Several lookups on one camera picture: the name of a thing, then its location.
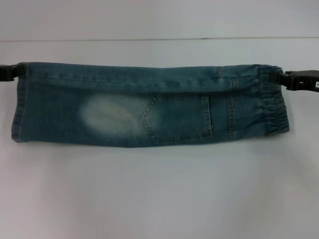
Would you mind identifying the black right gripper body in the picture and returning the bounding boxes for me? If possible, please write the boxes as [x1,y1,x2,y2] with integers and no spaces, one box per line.
[284,70,319,94]

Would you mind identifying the blue denim shorts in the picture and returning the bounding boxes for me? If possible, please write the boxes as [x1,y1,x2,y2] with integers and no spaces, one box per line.
[9,61,292,147]

